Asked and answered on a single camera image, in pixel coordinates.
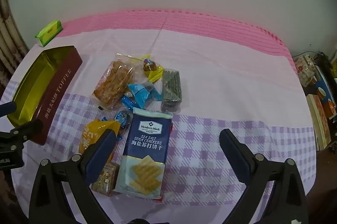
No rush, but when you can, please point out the floral ceramic jar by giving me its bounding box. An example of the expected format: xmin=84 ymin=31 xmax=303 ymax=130
xmin=294 ymin=55 xmax=318 ymax=87

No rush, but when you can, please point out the flat orange patterned box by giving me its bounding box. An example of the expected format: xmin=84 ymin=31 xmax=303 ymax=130
xmin=305 ymin=94 xmax=332 ymax=152

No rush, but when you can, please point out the blue printed box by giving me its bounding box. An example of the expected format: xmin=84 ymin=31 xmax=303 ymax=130
xmin=314 ymin=66 xmax=337 ymax=119

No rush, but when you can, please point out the large blue dark candy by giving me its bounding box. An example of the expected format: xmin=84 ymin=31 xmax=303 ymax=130
xmin=127 ymin=82 xmax=162 ymax=109

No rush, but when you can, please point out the round blue candy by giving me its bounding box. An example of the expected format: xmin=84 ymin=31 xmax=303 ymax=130
xmin=114 ymin=110 xmax=133 ymax=132

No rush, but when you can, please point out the small brown pastry packet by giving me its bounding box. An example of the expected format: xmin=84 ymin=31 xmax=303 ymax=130
xmin=91 ymin=162 xmax=120 ymax=196

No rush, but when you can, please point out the blue cracker packet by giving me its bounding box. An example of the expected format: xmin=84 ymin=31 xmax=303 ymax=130
xmin=115 ymin=107 xmax=173 ymax=199

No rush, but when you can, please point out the orange snack packet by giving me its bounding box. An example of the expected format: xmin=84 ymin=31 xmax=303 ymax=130
xmin=79 ymin=116 xmax=122 ymax=154

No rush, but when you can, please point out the green tissue pack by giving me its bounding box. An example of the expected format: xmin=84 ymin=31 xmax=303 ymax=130
xmin=35 ymin=20 xmax=64 ymax=48

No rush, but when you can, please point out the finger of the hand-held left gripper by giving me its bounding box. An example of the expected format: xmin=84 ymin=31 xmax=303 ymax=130
xmin=11 ymin=119 xmax=44 ymax=142
xmin=0 ymin=101 xmax=17 ymax=117

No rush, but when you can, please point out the beige patterned curtain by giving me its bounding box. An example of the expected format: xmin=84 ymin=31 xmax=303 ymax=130
xmin=0 ymin=0 xmax=29 ymax=77

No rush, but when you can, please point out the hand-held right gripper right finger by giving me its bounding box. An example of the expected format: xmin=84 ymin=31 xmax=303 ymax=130
xmin=219 ymin=128 xmax=307 ymax=224

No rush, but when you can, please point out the yellow chocolate candy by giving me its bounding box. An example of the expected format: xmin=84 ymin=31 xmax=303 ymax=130
xmin=141 ymin=55 xmax=164 ymax=82

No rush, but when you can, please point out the clear packet of seaweed sticks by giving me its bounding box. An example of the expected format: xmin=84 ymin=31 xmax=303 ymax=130
xmin=160 ymin=69 xmax=183 ymax=112

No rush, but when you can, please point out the maroon and gold tin box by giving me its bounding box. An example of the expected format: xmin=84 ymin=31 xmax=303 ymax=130
xmin=7 ymin=45 xmax=83 ymax=146

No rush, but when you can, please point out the clear packet of fried snacks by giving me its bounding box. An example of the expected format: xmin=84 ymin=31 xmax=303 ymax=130
xmin=93 ymin=53 xmax=135 ymax=110

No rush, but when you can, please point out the pink and purple checked cloth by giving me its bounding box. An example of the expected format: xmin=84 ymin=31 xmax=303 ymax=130
xmin=0 ymin=9 xmax=316 ymax=224

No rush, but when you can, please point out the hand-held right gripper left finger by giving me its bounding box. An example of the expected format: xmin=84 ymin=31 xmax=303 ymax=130
xmin=29 ymin=129 xmax=118 ymax=224

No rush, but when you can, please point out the small blue candy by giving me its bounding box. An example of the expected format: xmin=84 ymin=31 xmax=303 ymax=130
xmin=122 ymin=93 xmax=137 ymax=111

